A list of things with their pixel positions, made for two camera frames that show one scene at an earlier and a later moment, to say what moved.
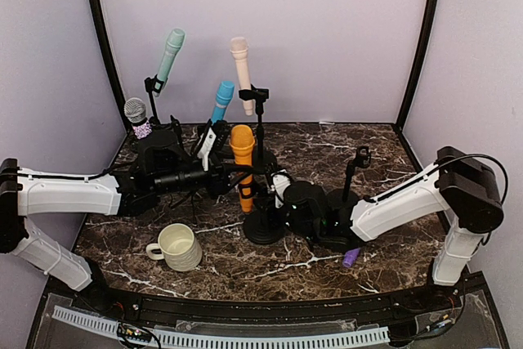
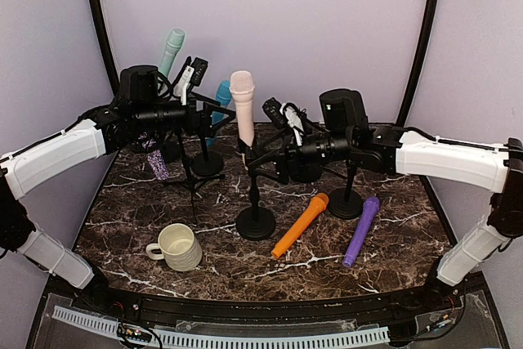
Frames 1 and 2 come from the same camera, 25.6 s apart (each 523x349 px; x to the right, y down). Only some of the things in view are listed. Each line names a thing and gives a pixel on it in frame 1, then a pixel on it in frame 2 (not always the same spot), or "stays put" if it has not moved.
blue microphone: (224, 94) stays put
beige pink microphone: (239, 48) → (242, 87)
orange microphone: (242, 139) → (318, 204)
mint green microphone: (174, 42) stays put
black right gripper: (266, 210) → (288, 149)
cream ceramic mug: (177, 247) stays put
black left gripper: (220, 177) → (203, 127)
